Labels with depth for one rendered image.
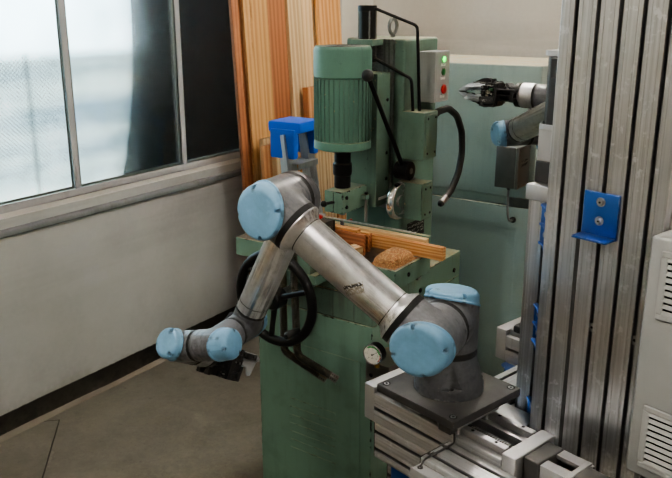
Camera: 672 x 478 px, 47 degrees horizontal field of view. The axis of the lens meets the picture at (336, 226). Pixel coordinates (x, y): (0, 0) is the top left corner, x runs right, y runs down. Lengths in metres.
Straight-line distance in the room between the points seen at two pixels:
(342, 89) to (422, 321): 0.98
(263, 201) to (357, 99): 0.82
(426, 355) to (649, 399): 0.41
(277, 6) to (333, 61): 1.73
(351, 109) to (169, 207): 1.55
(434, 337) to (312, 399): 1.10
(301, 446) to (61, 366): 1.21
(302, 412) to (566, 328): 1.16
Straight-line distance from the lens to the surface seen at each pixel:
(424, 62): 2.53
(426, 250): 2.30
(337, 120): 2.30
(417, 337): 1.49
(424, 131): 2.44
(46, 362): 3.38
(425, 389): 1.69
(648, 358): 1.54
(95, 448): 3.20
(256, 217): 1.58
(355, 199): 2.43
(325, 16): 4.27
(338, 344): 2.39
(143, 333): 3.69
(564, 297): 1.65
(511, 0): 4.54
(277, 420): 2.67
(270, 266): 1.79
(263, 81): 3.83
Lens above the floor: 1.62
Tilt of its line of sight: 16 degrees down
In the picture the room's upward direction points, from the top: straight up
